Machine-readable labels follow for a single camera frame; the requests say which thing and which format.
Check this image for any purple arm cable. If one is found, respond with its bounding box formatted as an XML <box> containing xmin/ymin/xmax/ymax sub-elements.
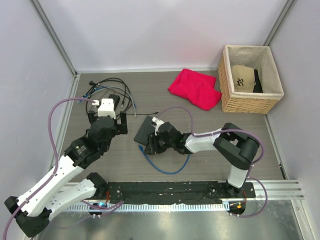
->
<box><xmin>3</xmin><ymin>97</ymin><xmax>125</xmax><ymax>238</ymax></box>
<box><xmin>156</xmin><ymin>106</ymin><xmax>269</xmax><ymax>218</ymax></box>

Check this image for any red cloth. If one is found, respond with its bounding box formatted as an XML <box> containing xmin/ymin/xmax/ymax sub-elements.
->
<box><xmin>168</xmin><ymin>68</ymin><xmax>222</xmax><ymax>111</ymax></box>

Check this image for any beige baseball cap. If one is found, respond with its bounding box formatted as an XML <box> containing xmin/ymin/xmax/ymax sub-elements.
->
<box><xmin>231</xmin><ymin>65</ymin><xmax>255</xmax><ymax>93</ymax></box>

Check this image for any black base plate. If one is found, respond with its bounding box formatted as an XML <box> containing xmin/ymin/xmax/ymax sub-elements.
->
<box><xmin>89</xmin><ymin>181</ymin><xmax>256</xmax><ymax>205</ymax></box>

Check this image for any black power cable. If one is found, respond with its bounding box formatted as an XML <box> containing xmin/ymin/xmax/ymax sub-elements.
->
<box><xmin>85</xmin><ymin>77</ymin><xmax>161</xmax><ymax>118</ymax></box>

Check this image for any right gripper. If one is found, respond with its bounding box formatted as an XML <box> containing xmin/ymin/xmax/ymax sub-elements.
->
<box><xmin>144</xmin><ymin>131</ymin><xmax>175</xmax><ymax>155</ymax></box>

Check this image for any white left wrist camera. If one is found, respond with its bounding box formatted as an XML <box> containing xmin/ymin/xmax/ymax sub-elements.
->
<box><xmin>92</xmin><ymin>98</ymin><xmax>116</xmax><ymax>120</ymax></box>

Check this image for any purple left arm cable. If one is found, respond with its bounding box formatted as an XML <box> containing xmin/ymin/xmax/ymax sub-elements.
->
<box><xmin>3</xmin><ymin>97</ymin><xmax>125</xmax><ymax>238</ymax></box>

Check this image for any black network switch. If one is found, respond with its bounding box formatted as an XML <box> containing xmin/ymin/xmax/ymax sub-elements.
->
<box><xmin>133</xmin><ymin>115</ymin><xmax>158</xmax><ymax>146</ymax></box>

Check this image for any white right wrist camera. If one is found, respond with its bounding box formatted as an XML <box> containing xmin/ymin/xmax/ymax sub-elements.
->
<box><xmin>151</xmin><ymin>117</ymin><xmax>165</xmax><ymax>136</ymax></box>

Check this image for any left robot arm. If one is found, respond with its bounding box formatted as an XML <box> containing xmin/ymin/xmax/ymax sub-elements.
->
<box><xmin>4</xmin><ymin>111</ymin><xmax>128</xmax><ymax>238</ymax></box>

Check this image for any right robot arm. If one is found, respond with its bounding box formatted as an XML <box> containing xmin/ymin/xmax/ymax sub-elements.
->
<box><xmin>141</xmin><ymin>122</ymin><xmax>262</xmax><ymax>198</ymax></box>

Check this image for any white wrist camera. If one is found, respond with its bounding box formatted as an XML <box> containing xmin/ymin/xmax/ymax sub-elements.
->
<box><xmin>92</xmin><ymin>98</ymin><xmax>116</xmax><ymax>120</ymax></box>
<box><xmin>151</xmin><ymin>117</ymin><xmax>165</xmax><ymax>136</ymax></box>

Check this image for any wicker basket with liner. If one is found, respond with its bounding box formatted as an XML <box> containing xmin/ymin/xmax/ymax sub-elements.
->
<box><xmin>218</xmin><ymin>45</ymin><xmax>284</xmax><ymax>115</ymax></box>

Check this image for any black power adapter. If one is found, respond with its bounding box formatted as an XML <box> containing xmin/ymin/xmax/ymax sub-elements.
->
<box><xmin>108</xmin><ymin>94</ymin><xmax>121</xmax><ymax>107</ymax></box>

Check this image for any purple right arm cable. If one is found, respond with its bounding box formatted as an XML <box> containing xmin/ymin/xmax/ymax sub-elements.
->
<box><xmin>156</xmin><ymin>106</ymin><xmax>269</xmax><ymax>218</ymax></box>

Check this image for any black item in basket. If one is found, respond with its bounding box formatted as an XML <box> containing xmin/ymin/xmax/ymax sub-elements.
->
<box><xmin>253</xmin><ymin>69</ymin><xmax>263</xmax><ymax>93</ymax></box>

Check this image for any white slotted cable duct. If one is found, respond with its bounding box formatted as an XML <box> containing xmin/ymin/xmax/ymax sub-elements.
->
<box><xmin>63</xmin><ymin>201</ymin><xmax>230</xmax><ymax>213</ymax></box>

